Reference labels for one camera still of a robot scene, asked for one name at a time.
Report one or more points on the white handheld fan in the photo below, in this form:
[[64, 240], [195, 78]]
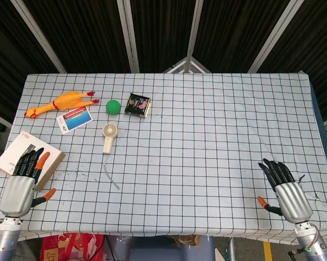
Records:
[[108, 137]]

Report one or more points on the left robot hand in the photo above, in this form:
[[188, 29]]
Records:
[[17, 195]]

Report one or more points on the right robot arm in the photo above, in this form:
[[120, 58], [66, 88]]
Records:
[[313, 240]]

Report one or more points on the picture postcard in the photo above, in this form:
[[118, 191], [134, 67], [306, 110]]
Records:
[[74, 119]]

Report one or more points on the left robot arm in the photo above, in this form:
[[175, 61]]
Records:
[[3, 239]]

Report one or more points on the blue chair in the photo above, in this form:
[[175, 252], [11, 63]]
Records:
[[163, 248]]

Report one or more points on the yellow rubber chicken toy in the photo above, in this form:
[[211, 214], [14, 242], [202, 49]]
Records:
[[61, 102]]

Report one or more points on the red printed bag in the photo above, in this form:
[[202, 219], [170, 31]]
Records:
[[71, 247]]

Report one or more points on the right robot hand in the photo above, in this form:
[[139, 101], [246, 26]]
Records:
[[294, 201]]

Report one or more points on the black snack packet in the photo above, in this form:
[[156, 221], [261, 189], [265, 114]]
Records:
[[138, 105]]

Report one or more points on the aluminium frame corner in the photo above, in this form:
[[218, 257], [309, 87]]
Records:
[[187, 66]]

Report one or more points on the white cardboard box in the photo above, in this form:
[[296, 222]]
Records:
[[27, 160]]

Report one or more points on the brown paper bag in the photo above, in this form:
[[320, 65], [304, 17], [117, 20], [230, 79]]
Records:
[[185, 239]]

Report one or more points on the green ball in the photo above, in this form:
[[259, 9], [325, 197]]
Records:
[[113, 106]]

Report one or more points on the white checkered tablecloth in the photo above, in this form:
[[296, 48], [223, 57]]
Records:
[[169, 152]]

